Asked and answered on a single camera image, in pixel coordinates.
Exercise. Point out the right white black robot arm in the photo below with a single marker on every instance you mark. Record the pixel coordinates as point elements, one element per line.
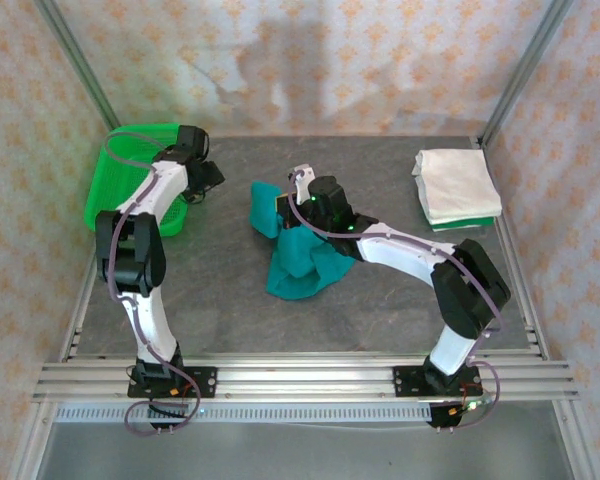
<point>405,255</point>

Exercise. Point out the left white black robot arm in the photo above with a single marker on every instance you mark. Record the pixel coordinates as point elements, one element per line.
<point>150,310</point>

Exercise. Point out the long aluminium mounting rail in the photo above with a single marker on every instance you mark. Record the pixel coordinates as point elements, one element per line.
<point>305,380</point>

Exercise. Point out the green folded t-shirt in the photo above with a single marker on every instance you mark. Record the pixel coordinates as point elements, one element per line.
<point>460,225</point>

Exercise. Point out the white folded t-shirt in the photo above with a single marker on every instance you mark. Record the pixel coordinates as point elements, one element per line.
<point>455,185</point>

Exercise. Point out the black electronics bracket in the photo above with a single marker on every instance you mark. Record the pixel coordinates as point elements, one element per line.
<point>442,415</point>

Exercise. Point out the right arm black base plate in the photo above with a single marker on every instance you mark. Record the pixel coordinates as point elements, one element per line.
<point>405,382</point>

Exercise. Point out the green plastic basket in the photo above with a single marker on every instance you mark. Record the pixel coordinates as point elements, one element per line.
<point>110,175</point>

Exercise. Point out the aluminium frame post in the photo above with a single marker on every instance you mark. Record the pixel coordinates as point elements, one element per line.
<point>75,55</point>
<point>525,65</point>

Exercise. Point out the teal t-shirt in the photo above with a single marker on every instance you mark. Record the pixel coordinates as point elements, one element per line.
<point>295,280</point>

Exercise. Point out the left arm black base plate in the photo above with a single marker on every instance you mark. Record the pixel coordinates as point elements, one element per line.
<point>205,382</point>

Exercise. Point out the aluminium frame leg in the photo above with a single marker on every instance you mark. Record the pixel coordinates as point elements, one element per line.
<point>30,445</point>
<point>575,440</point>

